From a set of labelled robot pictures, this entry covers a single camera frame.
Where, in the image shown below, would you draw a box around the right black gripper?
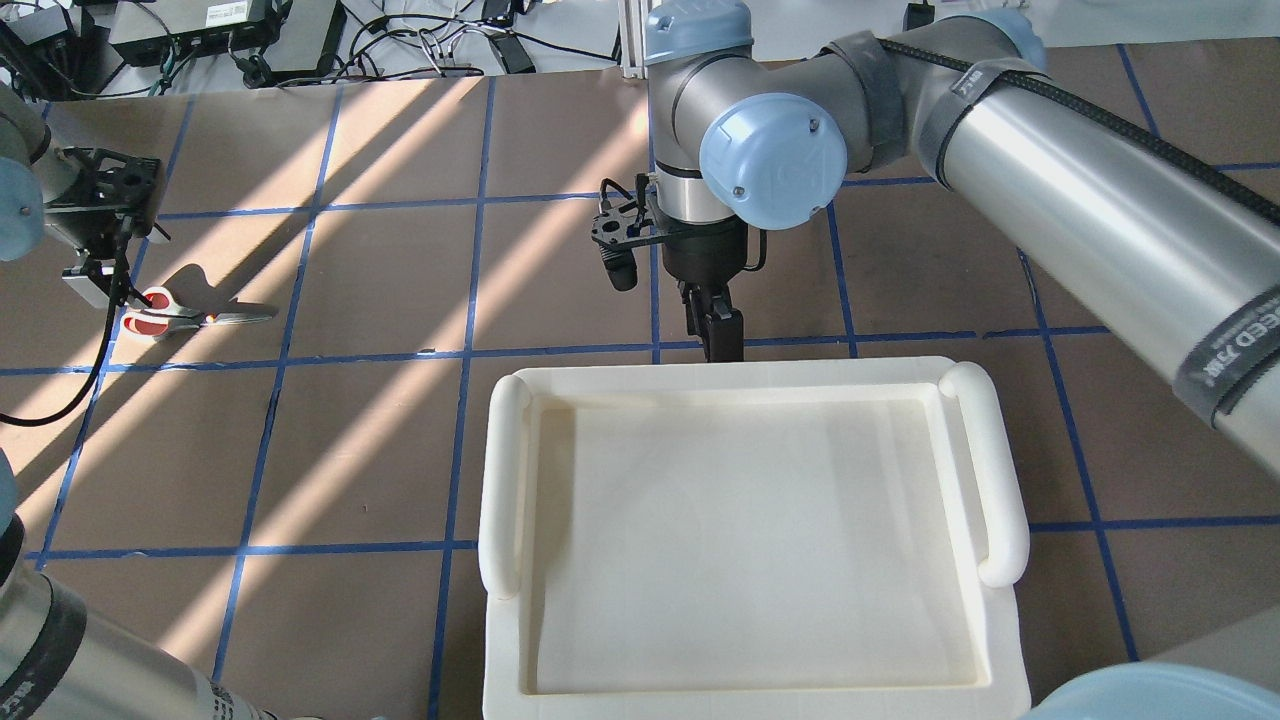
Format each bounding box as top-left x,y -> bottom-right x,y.
660,217 -> 748,363

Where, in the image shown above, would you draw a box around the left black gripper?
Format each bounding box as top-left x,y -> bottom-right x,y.
44,170 -> 131,309

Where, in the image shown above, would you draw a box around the red and white scissors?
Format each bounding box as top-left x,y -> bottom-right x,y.
122,286 -> 275,342

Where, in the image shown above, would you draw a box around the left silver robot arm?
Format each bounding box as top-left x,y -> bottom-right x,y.
1,87 -> 270,719

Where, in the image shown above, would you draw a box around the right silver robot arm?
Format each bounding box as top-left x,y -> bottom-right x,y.
595,1 -> 1277,471

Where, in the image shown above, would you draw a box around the white plastic tray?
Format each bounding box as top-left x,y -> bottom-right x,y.
477,356 -> 1030,719

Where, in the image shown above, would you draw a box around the grey network box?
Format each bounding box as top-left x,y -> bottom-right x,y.
108,1 -> 291,67

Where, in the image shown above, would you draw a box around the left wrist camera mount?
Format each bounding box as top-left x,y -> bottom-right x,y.
45,147 -> 166,259

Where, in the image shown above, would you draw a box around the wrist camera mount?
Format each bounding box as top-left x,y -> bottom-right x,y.
589,173 -> 657,292
45,147 -> 166,259

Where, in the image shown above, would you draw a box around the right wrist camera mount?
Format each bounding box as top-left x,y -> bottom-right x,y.
589,173 -> 657,292

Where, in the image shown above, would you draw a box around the aluminium frame post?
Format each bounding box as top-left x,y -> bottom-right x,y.
617,0 -> 658,79

